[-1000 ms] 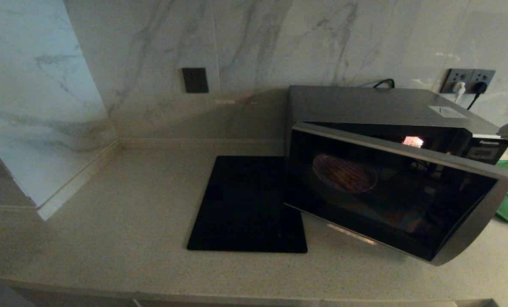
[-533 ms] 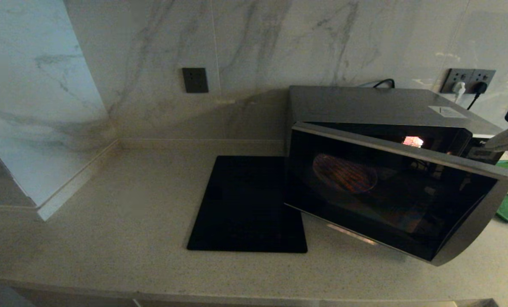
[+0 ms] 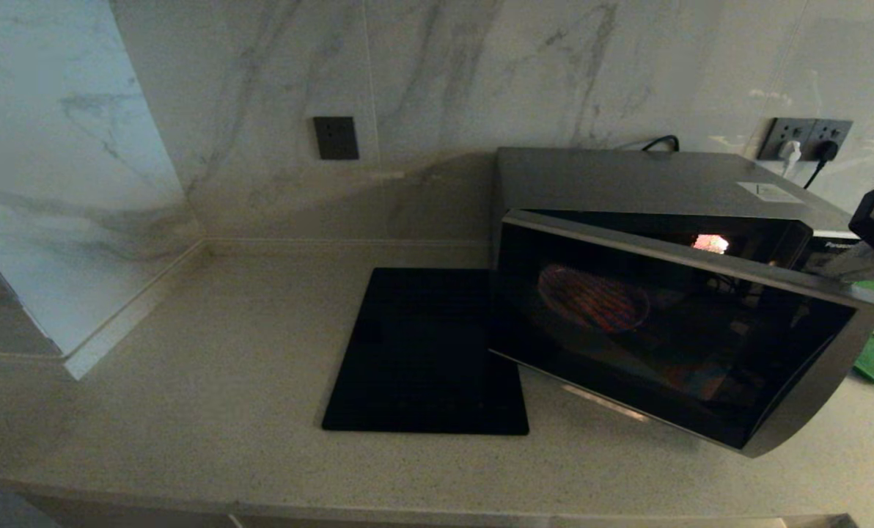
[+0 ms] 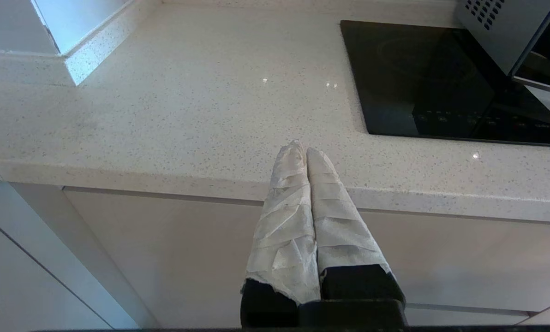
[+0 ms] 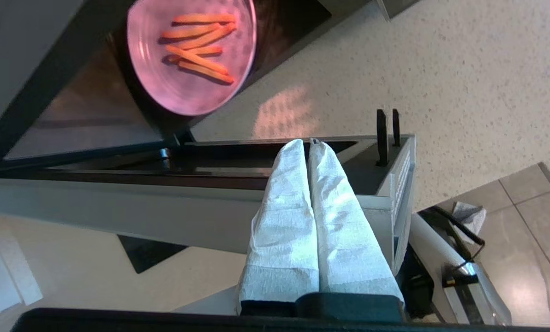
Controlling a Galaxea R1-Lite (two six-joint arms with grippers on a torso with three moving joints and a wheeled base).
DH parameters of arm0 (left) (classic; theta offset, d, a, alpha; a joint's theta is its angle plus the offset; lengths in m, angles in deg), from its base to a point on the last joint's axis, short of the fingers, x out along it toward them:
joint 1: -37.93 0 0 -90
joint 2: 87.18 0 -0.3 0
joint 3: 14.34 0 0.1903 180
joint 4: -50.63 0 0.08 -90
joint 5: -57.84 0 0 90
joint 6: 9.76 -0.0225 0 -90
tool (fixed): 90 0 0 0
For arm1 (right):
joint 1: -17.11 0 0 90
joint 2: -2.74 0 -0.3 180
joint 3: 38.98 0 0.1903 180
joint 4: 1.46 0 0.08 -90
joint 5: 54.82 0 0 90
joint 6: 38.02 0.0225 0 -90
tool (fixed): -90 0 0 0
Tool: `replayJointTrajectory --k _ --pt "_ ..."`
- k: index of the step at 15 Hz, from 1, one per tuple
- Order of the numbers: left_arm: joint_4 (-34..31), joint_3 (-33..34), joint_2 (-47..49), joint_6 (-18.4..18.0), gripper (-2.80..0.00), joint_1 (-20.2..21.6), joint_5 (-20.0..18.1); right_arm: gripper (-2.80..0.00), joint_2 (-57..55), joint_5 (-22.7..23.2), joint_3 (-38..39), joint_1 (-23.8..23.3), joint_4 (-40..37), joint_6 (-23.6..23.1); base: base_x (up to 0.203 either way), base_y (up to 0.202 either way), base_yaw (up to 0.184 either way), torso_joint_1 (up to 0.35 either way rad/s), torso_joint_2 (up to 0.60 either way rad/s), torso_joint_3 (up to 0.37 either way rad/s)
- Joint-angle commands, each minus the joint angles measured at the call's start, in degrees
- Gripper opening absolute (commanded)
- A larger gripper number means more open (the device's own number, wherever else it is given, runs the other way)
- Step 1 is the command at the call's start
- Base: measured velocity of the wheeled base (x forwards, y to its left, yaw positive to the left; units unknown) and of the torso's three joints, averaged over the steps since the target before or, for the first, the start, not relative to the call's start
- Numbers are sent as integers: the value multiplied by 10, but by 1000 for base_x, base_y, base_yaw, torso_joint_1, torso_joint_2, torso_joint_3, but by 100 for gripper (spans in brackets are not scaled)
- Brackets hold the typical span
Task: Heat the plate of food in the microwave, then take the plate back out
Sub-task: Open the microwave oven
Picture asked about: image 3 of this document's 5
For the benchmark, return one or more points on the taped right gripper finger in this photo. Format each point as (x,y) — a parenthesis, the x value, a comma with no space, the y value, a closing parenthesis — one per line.
(851,268)

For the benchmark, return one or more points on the black induction cooktop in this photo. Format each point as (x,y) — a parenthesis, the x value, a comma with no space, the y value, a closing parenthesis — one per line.
(422,352)

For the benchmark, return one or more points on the white warning sticker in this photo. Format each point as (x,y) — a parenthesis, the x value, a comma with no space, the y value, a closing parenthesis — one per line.
(768,192)

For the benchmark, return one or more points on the purple plate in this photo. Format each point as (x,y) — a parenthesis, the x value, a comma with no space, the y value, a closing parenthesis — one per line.
(591,297)

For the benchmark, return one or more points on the dark double wall socket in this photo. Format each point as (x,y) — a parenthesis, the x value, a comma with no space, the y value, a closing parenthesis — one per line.
(811,130)

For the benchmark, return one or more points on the dark single wall socket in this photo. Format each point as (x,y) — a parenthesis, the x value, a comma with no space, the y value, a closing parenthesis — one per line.
(336,138)

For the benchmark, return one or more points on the white power plug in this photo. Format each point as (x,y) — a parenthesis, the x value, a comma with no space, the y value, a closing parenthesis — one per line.
(790,155)

